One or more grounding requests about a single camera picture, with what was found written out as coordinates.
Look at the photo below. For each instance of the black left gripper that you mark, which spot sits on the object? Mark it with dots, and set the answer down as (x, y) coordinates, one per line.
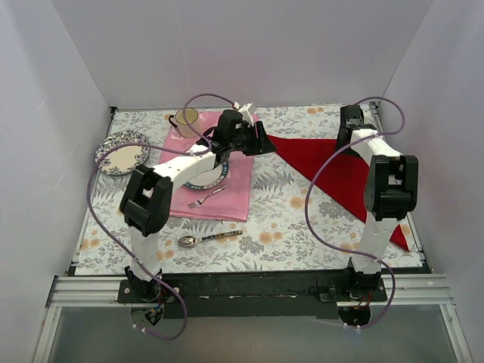
(258, 137)

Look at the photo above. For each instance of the patterned handle spoon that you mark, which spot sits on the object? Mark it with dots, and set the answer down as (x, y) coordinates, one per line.
(191, 242)

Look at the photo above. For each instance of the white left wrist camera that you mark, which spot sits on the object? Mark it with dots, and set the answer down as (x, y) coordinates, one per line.
(247, 111)

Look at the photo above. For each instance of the blue floral plate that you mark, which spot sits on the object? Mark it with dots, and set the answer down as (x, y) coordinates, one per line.
(124, 160)

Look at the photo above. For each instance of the cream enamel mug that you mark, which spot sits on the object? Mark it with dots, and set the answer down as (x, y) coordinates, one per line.
(186, 122)

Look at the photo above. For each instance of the silver fork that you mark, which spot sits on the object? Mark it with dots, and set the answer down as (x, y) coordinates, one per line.
(200, 202)

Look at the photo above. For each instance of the pink cloth placemat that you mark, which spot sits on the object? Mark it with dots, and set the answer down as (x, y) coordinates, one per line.
(231, 204)

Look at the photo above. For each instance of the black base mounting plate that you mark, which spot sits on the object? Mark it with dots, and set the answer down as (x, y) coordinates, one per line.
(175, 306)

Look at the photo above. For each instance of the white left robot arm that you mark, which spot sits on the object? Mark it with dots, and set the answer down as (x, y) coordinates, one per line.
(147, 199)

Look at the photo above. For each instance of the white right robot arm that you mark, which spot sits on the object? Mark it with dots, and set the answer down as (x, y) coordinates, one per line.
(364, 269)

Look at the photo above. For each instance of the red cloth napkin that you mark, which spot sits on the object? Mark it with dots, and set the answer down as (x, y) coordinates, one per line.
(332, 174)

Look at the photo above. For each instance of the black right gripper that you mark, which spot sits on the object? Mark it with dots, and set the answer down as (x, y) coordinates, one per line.
(350, 113)

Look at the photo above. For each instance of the green rimmed white plate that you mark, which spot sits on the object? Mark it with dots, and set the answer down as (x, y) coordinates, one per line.
(209, 179)

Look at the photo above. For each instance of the aluminium frame rail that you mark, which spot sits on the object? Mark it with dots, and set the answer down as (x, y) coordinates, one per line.
(406, 290)

